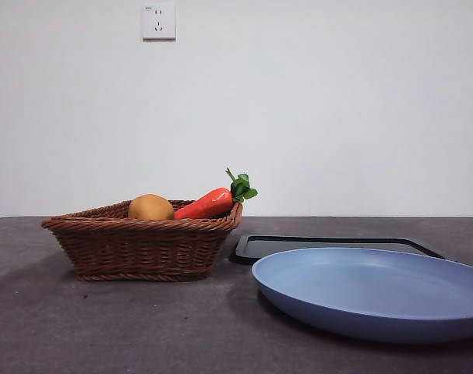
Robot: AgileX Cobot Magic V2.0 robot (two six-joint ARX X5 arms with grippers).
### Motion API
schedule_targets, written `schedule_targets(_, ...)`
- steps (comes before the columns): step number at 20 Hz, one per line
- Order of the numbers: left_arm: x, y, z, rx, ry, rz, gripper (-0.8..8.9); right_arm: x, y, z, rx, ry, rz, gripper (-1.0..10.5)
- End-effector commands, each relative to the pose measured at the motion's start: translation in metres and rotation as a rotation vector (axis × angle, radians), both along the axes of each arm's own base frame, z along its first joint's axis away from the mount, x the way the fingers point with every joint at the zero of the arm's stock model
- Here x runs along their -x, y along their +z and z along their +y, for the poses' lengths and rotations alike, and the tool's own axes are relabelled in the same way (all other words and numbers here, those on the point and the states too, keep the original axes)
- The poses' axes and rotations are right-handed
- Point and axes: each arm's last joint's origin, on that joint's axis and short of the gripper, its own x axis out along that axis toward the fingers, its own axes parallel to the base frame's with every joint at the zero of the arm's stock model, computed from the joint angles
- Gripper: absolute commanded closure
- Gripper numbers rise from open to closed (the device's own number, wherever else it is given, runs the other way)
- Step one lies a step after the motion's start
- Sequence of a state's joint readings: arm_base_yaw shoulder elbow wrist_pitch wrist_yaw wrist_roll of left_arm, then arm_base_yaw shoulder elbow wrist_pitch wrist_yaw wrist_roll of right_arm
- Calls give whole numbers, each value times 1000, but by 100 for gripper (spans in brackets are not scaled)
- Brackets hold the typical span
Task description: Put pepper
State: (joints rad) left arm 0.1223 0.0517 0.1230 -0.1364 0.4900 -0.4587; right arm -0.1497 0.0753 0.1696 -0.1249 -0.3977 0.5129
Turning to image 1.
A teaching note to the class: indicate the blue round plate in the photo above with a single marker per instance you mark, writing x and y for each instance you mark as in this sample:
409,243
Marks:
357,288

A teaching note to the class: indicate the orange carrot with green leaves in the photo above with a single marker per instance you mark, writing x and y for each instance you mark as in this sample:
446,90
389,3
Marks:
209,202

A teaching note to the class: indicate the black rectangular tray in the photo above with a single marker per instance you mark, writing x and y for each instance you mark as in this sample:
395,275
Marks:
244,249

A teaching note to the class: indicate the yellow-brown round potato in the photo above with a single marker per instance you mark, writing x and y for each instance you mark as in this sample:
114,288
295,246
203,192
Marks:
150,207

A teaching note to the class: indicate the brown wicker basket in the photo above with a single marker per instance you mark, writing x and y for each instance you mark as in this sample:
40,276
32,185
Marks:
142,249

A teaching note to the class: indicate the white wall power socket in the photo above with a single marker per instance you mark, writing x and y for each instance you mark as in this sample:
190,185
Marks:
159,22

